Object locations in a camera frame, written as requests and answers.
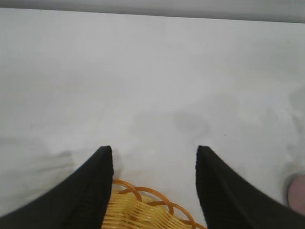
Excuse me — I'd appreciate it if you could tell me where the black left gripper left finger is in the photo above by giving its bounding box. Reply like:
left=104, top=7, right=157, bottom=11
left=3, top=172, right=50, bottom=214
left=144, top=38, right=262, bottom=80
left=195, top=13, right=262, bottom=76
left=0, top=145, right=113, bottom=229

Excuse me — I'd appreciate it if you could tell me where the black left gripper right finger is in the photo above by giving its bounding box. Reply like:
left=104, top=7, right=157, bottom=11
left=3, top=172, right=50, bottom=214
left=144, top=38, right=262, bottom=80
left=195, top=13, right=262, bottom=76
left=195, top=146, right=305, bottom=229

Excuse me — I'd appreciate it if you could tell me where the pink peach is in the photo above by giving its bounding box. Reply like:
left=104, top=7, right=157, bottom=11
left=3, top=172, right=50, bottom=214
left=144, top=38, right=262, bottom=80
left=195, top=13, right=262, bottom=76
left=285, top=173, right=305, bottom=219

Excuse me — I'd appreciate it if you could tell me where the yellow orange woven basket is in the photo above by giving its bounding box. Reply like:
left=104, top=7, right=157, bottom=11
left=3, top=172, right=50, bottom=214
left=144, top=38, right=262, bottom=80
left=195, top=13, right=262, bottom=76
left=102, top=179, right=207, bottom=229

